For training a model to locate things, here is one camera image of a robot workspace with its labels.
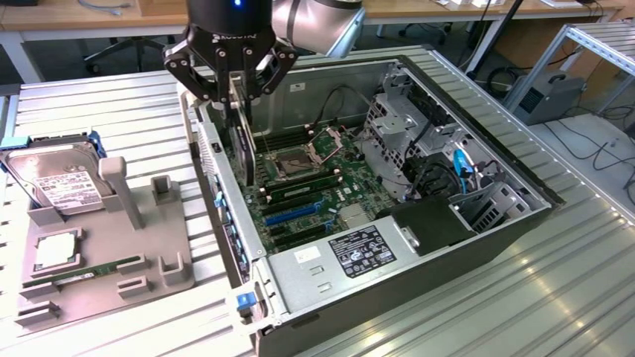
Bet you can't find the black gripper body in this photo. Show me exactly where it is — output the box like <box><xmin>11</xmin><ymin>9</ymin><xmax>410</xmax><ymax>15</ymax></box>
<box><xmin>185</xmin><ymin>0</ymin><xmax>277</xmax><ymax>51</ymax></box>

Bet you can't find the green graphics card black shroud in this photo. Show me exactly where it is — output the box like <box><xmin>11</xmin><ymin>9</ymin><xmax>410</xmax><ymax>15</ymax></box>
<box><xmin>225</xmin><ymin>72</ymin><xmax>258</xmax><ymax>189</ymax></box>

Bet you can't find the black office chair base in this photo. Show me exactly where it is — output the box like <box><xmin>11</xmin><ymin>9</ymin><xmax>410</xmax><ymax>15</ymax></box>
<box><xmin>374</xmin><ymin>21</ymin><xmax>453</xmax><ymax>46</ymax></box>
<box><xmin>81</xmin><ymin>35</ymin><xmax>197</xmax><ymax>74</ymax></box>

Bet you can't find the thin metal locking lever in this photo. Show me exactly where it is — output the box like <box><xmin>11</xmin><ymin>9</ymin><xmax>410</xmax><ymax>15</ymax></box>
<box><xmin>257</xmin><ymin>126</ymin><xmax>273</xmax><ymax>159</ymax></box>

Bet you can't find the silver socket cover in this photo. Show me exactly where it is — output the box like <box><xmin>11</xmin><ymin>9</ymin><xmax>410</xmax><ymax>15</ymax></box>
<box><xmin>304</xmin><ymin>126</ymin><xmax>346</xmax><ymax>165</ymax></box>

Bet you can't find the CPU socket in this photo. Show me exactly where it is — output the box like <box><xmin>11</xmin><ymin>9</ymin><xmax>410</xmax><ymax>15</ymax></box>
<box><xmin>266</xmin><ymin>147</ymin><xmax>322</xmax><ymax>183</ymax></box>

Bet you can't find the silver perforated drive cage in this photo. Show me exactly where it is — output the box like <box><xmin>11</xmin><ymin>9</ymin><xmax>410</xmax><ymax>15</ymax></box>
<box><xmin>361</xmin><ymin>61</ymin><xmax>480</xmax><ymax>179</ymax></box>

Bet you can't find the green RAM stick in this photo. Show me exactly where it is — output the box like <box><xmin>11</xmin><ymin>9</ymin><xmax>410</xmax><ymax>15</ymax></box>
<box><xmin>21</xmin><ymin>255</ymin><xmax>142</xmax><ymax>288</ymax></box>
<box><xmin>266</xmin><ymin>177</ymin><xmax>344</xmax><ymax>204</ymax></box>

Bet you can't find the black long expansion slot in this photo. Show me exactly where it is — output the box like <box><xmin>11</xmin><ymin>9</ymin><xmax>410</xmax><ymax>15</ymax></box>
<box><xmin>272</xmin><ymin>225</ymin><xmax>332</xmax><ymax>247</ymax></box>
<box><xmin>260</xmin><ymin>196</ymin><xmax>321</xmax><ymax>217</ymax></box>

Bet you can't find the green motherboard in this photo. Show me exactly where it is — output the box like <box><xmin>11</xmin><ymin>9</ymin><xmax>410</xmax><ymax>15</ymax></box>
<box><xmin>222</xmin><ymin>124</ymin><xmax>400</xmax><ymax>256</ymax></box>

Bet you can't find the hard disk in blue carrier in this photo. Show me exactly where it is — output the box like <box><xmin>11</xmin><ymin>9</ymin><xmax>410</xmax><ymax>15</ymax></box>
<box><xmin>0</xmin><ymin>126</ymin><xmax>110</xmax><ymax>216</ymax></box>

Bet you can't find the blue expansion slot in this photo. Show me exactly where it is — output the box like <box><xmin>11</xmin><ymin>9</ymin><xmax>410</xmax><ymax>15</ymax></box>
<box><xmin>264</xmin><ymin>207</ymin><xmax>326</xmax><ymax>228</ymax></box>

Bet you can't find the silver chipset heatsink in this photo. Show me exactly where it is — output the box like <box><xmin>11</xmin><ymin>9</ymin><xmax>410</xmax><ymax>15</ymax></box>
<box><xmin>338</xmin><ymin>205</ymin><xmax>377</xmax><ymax>228</ymax></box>

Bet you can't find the black slanted pole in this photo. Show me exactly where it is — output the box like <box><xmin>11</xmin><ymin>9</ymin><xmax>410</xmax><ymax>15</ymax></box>
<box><xmin>465</xmin><ymin>0</ymin><xmax>525</xmax><ymax>79</ymax></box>

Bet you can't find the grey parts rack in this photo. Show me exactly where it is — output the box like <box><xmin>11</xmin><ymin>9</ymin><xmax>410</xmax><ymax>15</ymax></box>
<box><xmin>11</xmin><ymin>155</ymin><xmax>197</xmax><ymax>328</ymax></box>

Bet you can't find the black plastic shroud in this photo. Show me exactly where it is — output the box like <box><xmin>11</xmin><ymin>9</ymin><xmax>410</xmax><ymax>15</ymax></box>
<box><xmin>376</xmin><ymin>199</ymin><xmax>480</xmax><ymax>257</ymax></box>

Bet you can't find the grey controller box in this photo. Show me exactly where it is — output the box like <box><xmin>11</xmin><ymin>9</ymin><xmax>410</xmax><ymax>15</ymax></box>
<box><xmin>505</xmin><ymin>69</ymin><xmax>590</xmax><ymax>126</ymax></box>

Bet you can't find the silver CPU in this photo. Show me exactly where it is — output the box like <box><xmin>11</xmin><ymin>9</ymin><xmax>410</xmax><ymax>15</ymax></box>
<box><xmin>31</xmin><ymin>233</ymin><xmax>83</xmax><ymax>271</ymax></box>

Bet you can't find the silver power supply unit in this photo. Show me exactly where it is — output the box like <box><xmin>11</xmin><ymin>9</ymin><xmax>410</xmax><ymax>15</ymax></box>
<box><xmin>261</xmin><ymin>217</ymin><xmax>422</xmax><ymax>315</ymax></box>

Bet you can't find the silver disk bay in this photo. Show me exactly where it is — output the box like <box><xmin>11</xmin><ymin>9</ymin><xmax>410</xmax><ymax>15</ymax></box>
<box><xmin>448</xmin><ymin>181</ymin><xmax>532</xmax><ymax>234</ymax></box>

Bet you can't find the blue case latch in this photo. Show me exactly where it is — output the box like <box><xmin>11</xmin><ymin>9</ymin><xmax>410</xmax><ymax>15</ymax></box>
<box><xmin>232</xmin><ymin>292</ymin><xmax>257</xmax><ymax>312</ymax></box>

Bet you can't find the open black PC case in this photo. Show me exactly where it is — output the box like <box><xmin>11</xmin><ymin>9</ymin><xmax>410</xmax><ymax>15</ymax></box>
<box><xmin>176</xmin><ymin>54</ymin><xmax>566</xmax><ymax>357</ymax></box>

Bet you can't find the blue network cable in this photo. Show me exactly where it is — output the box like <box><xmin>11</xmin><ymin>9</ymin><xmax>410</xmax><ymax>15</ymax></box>
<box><xmin>77</xmin><ymin>0</ymin><xmax>133</xmax><ymax>16</ymax></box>

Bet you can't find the black wire bundle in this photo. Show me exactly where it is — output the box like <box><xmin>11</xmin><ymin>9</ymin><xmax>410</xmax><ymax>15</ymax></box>
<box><xmin>400</xmin><ymin>147</ymin><xmax>457</xmax><ymax>200</ymax></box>

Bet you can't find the blue flat wire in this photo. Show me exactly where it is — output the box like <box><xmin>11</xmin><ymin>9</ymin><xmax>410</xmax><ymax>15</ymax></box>
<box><xmin>450</xmin><ymin>148</ymin><xmax>472</xmax><ymax>195</ymax></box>

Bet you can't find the aluminium slat table frame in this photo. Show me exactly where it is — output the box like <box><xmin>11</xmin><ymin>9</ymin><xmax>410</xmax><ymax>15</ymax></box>
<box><xmin>514</xmin><ymin>20</ymin><xmax>635</xmax><ymax>116</ymax></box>

